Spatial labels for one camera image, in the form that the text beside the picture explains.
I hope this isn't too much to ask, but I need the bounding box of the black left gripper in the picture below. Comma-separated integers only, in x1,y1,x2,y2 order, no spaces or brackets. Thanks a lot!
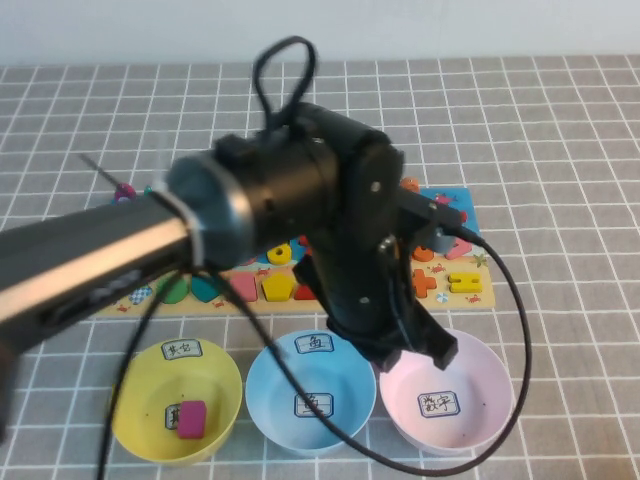
292,234,459,374

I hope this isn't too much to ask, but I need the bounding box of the orange plus sign piece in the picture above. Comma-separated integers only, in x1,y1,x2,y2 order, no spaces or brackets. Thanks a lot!
410,269,439,299

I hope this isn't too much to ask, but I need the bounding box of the pink plastic bowl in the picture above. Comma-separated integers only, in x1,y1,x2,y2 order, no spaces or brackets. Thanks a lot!
378,329,515,457

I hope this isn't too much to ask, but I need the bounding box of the ocean print wooden puzzle board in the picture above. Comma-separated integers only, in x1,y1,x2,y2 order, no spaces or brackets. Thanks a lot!
94,187,496,319

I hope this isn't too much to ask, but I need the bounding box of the yellow equals sign piece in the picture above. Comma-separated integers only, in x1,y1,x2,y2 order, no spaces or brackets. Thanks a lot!
448,272,482,295

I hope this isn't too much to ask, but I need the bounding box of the pink greater-than sign piece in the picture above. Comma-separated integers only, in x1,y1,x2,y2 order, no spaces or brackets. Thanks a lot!
446,237,474,261

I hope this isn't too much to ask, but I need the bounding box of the light blue plastic bowl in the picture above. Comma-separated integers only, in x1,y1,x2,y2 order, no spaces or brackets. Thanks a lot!
244,329,379,456

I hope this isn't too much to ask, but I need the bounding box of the yellow pentagon piece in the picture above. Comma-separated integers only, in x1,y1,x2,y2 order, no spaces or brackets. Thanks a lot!
261,273,295,304

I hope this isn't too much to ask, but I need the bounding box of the yellow number six piece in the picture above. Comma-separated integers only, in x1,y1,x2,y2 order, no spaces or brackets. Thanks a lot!
266,242,293,266

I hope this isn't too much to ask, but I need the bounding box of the pink trapezoid piece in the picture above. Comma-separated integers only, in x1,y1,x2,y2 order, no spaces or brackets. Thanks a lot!
227,273,259,305

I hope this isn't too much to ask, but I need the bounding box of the teal heart piece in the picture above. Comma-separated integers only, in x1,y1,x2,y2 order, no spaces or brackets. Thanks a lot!
191,277,225,305

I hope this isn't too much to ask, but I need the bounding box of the magenta rectangle piece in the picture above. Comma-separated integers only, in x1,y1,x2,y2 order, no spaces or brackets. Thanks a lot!
176,399,208,440

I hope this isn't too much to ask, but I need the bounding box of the green circle piece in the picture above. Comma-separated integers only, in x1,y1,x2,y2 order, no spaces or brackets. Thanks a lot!
158,277,190,306

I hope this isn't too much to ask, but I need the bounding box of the yellow plastic bowl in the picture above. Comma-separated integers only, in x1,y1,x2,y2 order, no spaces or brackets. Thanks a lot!
109,339,245,467

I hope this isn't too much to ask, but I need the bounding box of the white label reading 数字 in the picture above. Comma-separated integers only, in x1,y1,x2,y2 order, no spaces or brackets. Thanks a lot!
417,390,461,418

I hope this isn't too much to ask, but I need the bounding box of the white label reading 鱼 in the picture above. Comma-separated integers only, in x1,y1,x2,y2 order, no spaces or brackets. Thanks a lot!
293,392,335,419
294,333,335,356

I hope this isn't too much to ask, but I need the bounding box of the grey white-grid tablecloth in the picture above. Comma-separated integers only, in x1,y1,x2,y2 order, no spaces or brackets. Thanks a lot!
0,54,640,480

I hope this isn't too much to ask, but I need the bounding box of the white zip tie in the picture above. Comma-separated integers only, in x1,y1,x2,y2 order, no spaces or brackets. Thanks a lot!
147,144,206,274

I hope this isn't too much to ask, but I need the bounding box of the thin black zip tie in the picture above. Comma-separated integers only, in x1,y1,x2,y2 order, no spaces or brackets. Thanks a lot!
78,152,125,190

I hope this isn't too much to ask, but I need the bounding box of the black camera cable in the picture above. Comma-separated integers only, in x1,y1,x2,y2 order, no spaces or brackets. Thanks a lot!
97,227,534,480

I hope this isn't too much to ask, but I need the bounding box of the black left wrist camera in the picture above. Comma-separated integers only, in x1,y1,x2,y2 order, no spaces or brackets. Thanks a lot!
397,188,469,254

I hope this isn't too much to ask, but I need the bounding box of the black looped wrist cable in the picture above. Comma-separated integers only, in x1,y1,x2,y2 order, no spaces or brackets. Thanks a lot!
252,35,320,144

